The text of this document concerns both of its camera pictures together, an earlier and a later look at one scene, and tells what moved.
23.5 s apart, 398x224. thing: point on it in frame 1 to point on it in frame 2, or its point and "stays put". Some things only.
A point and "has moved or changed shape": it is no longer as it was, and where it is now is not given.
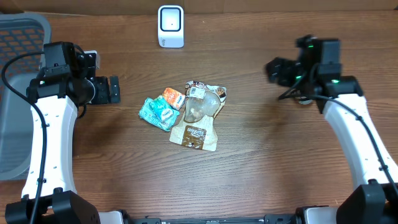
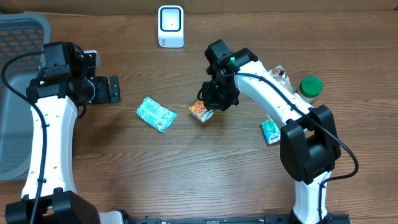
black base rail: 267,219 stays put
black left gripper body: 101,94 stays put
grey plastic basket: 20,33 stays put
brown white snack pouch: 198,129 has moved or changed shape
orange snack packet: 176,101 to 199,110
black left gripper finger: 114,89 stays put
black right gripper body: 305,74 to 220,96
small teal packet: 161,108 to 272,134
